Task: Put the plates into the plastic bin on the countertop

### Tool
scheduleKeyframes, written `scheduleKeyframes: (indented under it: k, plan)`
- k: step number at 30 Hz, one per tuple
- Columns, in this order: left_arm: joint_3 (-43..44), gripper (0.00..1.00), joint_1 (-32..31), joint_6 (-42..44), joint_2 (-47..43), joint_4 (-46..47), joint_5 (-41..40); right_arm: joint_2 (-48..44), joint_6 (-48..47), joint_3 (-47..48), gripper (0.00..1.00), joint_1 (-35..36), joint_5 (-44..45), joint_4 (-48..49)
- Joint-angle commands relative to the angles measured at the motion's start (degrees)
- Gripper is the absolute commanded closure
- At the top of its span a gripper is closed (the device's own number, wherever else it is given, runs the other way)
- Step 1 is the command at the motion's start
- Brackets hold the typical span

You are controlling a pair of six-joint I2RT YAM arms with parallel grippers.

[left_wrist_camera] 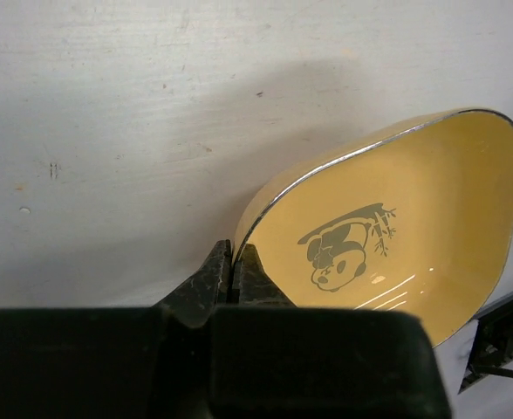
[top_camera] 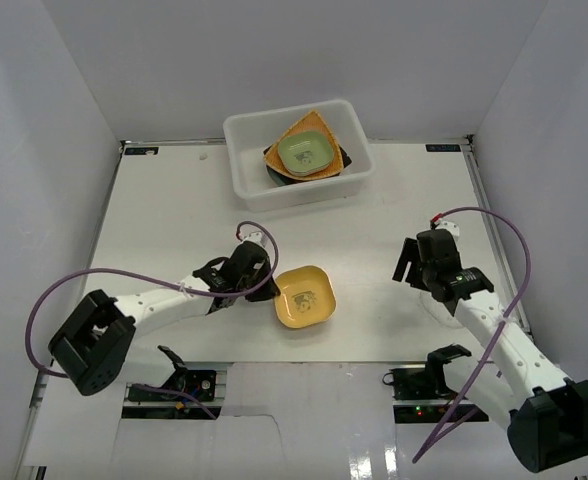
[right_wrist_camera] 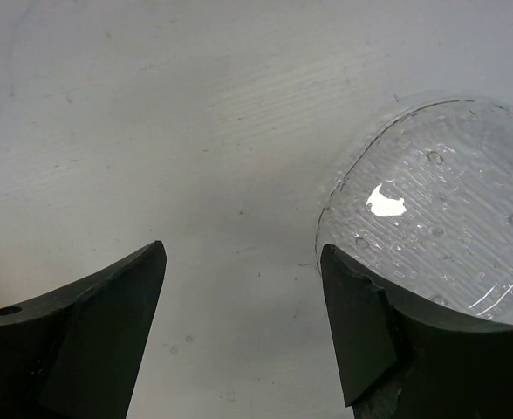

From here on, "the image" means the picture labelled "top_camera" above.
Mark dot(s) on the orange fan-shaped plate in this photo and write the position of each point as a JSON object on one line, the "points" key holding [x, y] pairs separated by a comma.
{"points": [[313, 121]]}

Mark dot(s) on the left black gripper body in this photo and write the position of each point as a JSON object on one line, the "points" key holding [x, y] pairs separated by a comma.
{"points": [[256, 279]]}

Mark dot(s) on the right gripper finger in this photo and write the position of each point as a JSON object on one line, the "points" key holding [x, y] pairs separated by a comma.
{"points": [[414, 277], [409, 255]]}

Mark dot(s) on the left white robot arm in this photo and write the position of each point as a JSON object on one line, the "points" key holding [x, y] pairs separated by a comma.
{"points": [[95, 346]]}

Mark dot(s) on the blue-grey round plate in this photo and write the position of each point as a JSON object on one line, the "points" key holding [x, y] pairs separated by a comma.
{"points": [[279, 179]]}

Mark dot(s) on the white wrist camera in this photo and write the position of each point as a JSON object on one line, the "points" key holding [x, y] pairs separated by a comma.
{"points": [[440, 222], [257, 237]]}

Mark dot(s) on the black square yellow plate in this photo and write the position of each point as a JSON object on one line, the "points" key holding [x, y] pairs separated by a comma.
{"points": [[346, 157]]}

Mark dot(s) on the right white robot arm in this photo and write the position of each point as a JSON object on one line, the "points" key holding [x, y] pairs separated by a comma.
{"points": [[543, 411]]}

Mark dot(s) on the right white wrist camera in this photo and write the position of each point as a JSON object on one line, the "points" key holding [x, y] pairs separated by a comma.
{"points": [[440, 222]]}

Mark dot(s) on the white plastic bin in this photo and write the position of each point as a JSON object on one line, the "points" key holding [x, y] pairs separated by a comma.
{"points": [[247, 135]]}

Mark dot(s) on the clear glass plate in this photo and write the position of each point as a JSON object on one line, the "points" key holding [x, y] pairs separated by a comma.
{"points": [[438, 312]]}

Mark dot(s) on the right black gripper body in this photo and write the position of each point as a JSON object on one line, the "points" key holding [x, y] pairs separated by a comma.
{"points": [[426, 273]]}

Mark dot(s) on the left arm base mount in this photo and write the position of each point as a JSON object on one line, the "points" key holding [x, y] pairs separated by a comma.
{"points": [[199, 399]]}

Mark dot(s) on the green panda square dish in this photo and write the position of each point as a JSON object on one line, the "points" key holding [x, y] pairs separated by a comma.
{"points": [[305, 152]]}

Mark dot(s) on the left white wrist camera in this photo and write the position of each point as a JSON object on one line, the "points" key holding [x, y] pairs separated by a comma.
{"points": [[257, 237]]}

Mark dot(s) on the yellow panda square dish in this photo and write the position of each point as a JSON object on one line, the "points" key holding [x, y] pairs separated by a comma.
{"points": [[306, 297]]}

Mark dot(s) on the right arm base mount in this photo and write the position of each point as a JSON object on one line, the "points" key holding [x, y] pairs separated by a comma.
{"points": [[415, 398]]}

